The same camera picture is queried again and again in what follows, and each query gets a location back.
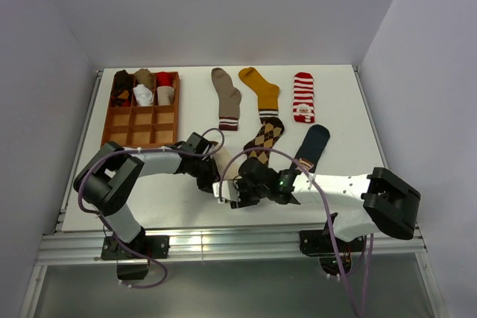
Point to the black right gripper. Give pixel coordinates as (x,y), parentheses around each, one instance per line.
(244,200)

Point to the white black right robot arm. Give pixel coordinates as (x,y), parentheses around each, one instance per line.
(367,203)

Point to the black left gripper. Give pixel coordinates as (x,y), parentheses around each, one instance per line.
(213,176)

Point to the red white striped sock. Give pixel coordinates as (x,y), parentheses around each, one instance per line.
(303,106)

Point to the wooden compartment tray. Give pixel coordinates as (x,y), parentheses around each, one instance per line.
(143,126)

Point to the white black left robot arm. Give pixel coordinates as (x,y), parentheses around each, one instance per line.
(109,177)

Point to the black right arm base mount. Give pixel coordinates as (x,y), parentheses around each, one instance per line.
(317,244)

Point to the brown argyle sock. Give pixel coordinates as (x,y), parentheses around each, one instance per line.
(269,134)

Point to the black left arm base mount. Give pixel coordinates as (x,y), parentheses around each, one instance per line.
(133,260)

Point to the rolled cream socks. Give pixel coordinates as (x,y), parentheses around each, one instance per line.
(165,95)

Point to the navy blue sock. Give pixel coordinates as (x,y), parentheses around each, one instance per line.
(312,147)

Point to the mustard yellow sock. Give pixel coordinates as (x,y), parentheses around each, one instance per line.
(267,93)

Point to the aluminium frame rail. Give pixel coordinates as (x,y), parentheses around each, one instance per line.
(224,244)

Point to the rolled taupe socks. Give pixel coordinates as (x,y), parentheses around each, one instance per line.
(146,78)

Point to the rolled dark argyle socks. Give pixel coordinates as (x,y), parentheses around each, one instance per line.
(122,89)

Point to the rolled red socks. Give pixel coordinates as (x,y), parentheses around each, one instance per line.
(163,78)

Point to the taupe sock with striped cuff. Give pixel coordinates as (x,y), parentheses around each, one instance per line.
(229,99)

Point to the rolled white socks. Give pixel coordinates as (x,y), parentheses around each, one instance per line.
(143,95)

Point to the cream brown striped sock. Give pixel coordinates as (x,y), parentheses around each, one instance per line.
(222,158)

